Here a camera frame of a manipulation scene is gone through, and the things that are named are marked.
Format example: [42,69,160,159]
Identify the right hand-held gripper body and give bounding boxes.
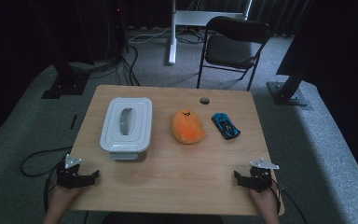
[248,158,281,193]

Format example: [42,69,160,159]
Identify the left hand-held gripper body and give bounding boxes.
[55,153,85,190]

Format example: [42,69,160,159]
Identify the brown transparent container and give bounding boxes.
[108,148,148,162]

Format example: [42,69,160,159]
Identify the blue toy car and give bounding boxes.
[211,112,241,141]

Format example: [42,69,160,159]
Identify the white container lid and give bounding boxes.
[99,96,154,154]

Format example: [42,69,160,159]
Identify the orange plush toy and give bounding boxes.
[171,108,206,145]

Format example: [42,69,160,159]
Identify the person's left hand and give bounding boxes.
[48,186,84,216]

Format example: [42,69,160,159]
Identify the person's right hand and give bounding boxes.
[250,186,281,217]

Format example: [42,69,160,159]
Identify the person's dark clothing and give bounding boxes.
[101,212,225,224]

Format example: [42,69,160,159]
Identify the black metal stand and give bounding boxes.
[266,62,310,107]
[27,0,91,100]

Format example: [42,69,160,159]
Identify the black folding chair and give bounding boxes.
[196,16,273,91]

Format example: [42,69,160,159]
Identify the dark cloth screen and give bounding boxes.
[276,0,358,194]

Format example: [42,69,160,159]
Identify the black equipment rack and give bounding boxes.
[103,0,130,60]

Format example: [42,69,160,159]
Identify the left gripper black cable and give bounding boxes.
[42,161,63,213]

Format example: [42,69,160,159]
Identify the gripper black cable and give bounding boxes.
[42,161,63,213]
[271,178,309,224]

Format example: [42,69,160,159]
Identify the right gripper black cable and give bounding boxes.
[271,178,309,224]

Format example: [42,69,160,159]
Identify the black floor cable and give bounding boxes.
[20,146,74,178]

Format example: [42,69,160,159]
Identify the bundle of black cables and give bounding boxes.
[68,45,141,87]

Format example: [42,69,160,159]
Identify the black cables under desk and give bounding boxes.
[175,27,206,45]

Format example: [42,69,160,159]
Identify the white desk frame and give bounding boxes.
[167,0,253,65]

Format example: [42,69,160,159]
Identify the white cable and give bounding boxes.
[129,26,172,43]

